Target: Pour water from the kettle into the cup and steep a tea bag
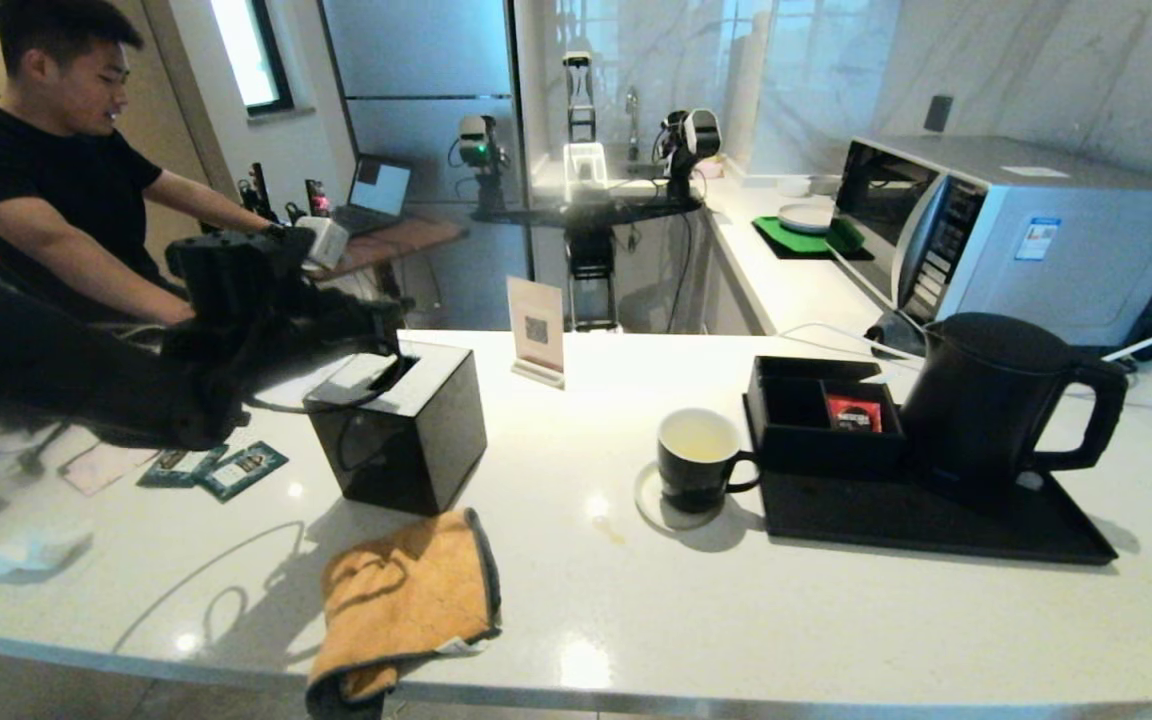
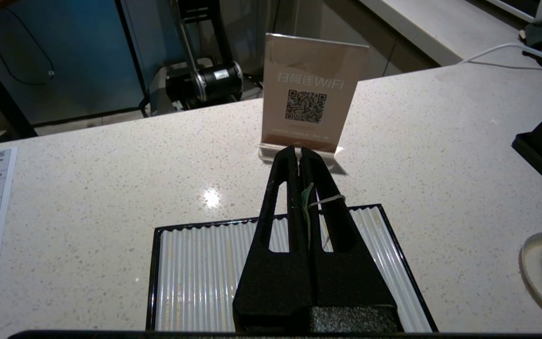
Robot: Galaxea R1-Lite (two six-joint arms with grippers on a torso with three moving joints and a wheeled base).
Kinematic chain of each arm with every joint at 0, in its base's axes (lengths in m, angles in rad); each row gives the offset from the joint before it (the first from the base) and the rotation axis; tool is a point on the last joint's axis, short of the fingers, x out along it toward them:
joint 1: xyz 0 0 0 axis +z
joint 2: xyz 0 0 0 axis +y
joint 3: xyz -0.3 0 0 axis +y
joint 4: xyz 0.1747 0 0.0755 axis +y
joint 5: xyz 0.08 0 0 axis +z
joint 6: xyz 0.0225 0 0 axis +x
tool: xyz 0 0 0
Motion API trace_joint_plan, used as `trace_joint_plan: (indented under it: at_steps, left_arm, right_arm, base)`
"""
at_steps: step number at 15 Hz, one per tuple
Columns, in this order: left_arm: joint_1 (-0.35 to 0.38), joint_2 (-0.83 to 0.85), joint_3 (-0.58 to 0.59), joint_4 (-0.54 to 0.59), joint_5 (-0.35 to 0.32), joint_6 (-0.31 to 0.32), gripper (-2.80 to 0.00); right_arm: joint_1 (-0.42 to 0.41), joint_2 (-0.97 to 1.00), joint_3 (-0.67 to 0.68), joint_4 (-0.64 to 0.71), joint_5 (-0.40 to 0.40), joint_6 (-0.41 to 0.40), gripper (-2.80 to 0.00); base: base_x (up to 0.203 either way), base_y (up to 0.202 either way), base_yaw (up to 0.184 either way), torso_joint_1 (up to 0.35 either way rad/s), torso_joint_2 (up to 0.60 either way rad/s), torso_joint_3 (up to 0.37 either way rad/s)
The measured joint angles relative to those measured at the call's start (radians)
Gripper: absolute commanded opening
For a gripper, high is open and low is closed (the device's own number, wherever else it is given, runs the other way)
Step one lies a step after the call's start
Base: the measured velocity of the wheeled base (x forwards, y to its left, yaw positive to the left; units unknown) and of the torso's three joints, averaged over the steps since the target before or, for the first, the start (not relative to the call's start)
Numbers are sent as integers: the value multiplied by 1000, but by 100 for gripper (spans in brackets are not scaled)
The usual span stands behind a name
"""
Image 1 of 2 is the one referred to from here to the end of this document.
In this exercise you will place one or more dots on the black mug white inside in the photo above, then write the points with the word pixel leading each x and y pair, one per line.
pixel 696 485

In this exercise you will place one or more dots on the white plate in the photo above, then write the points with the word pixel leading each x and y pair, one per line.
pixel 806 217

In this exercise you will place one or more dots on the grey refrigerator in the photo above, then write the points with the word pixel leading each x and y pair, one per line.
pixel 416 60

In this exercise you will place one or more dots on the black background robot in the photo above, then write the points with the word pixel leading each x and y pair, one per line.
pixel 591 260

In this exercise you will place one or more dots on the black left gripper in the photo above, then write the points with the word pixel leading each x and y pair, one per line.
pixel 366 318

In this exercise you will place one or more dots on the white bowl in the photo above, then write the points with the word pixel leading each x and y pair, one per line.
pixel 826 184

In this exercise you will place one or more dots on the chrome kitchen faucet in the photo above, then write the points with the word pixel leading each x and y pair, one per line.
pixel 633 110

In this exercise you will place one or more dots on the acrylic table sign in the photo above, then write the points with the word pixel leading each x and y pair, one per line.
pixel 536 325

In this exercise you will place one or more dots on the black glossy tissue box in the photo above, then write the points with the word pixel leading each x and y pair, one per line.
pixel 406 450

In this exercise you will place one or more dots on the beige torn sachet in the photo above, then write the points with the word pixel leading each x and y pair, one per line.
pixel 101 465

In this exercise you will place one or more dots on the black serving tray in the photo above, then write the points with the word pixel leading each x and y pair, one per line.
pixel 886 525

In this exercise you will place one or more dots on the black wall socket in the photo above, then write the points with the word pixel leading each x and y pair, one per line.
pixel 940 112

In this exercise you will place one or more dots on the dark framed window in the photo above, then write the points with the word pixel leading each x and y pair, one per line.
pixel 246 50

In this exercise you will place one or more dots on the green tea sachet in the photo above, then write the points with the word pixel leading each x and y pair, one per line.
pixel 248 468
pixel 176 468

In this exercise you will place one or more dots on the beige wooden door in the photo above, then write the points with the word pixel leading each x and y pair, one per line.
pixel 176 110

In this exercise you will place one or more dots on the black sachet organiser box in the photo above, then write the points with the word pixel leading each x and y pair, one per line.
pixel 796 450

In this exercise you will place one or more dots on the white round coaster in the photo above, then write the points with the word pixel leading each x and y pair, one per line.
pixel 648 505

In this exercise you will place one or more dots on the silver microwave oven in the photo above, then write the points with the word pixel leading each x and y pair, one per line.
pixel 1036 230

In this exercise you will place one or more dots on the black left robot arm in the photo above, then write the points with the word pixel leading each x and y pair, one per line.
pixel 86 370

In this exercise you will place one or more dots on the orange microfiber cloth grey trim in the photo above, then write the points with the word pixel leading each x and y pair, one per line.
pixel 396 600

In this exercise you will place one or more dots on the open laptop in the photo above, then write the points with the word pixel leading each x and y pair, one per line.
pixel 381 188

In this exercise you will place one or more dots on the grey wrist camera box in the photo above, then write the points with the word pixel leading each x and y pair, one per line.
pixel 321 242

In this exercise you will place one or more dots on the person in black shirt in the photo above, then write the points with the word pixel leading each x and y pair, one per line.
pixel 36 180

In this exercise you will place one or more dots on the black electric kettle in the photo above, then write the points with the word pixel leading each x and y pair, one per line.
pixel 986 400

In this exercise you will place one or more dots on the white kitchen base cabinet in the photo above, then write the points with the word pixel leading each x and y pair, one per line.
pixel 736 300

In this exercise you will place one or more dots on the brown wooden desk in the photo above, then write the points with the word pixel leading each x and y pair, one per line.
pixel 406 240

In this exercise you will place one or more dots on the crumpled white tissue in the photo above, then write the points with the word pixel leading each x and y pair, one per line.
pixel 36 552

